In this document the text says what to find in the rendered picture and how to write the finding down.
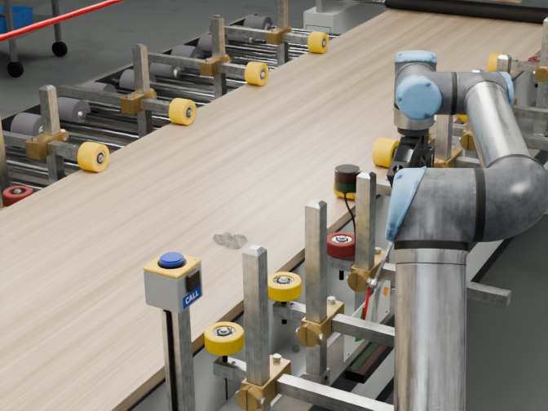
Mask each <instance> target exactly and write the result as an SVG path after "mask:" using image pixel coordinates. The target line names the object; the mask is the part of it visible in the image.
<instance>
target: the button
mask: <svg viewBox="0 0 548 411"><path fill-rule="evenodd" d="M159 259H160V264H162V265H163V266H165V267H177V266H179V265H181V264H182V263H183V262H184V256H183V255H182V254H181V253H178V252H168V253H165V254H163V255H162V256H161V257H160V258H159Z"/></svg>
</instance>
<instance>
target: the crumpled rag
mask: <svg viewBox="0 0 548 411"><path fill-rule="evenodd" d="M213 239H214V241H215V242H216V243H218V244H220V245H221V244H222V245H225V246H226V247H228V248H230V249H235V248H241V247H242V246H243V245H242V243H243V242H248V240H247V239H246V238H245V236H244V235H242V234H240V233H238V234H236V235H235V234H234V235H231V234H230V232H225V233H224V234H223V235H221V234H215V235H214V237H213ZM213 239H212V240H213Z"/></svg>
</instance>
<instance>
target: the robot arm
mask: <svg viewBox="0 0 548 411"><path fill-rule="evenodd" d="M394 65H395V85H394V107H393V108H392V110H393V111H394V119H393V123H394V125H395V126H397V132H398V133H399V134H401V135H404V137H401V138H400V142H399V144H398V147H397V149H396V152H395V155H394V157H393V158H392V162H391V164H390V165H389V166H390V167H389V170H388V172H387V179H388V181H389V182H390V185H391V189H392V191H391V200H390V206H389V212H388V218H387V229H386V235H385V238H386V239H387V240H388V241H394V252H395V254H396V298H395V358H394V411H466V256H467V255H468V249H469V242H490V241H500V240H504V239H507V238H510V237H513V236H516V235H519V234H520V233H521V232H524V231H526V230H527V229H529V228H530V227H532V226H533V225H534V224H535V223H536V222H537V221H538V220H540V219H541V217H542V216H543V214H544V213H545V212H546V210H547V208H548V174H547V172H546V169H545V168H544V166H543V165H542V164H541V163H540V162H539V161H538V160H537V159H535V158H533V157H530V154H529V152H528V149H527V146H526V144H525V142H524V138H523V136H522V134H521V131H520V129H519V126H518V123H517V121H516V119H515V115H514V113H513V111H512V107H513V102H514V87H513V82H512V78H511V76H510V74H509V73H504V72H499V71H493V72H436V65H437V61H436V54H435V53H433V52H430V51H401V52H399V53H397V54H396V60H395V62H394ZM435 115H467V117H468V120H469V123H470V127H471V133H472V135H473V139H474V142H475V148H476V151H477V154H478V158H479V163H480V166H481V169H471V168H434V163H435V147H431V146H428V135H429V128H430V127H432V126H433V125H434V118H435ZM428 148H430V149H428ZM432 155H433V161H432V164H431V156H432Z"/></svg>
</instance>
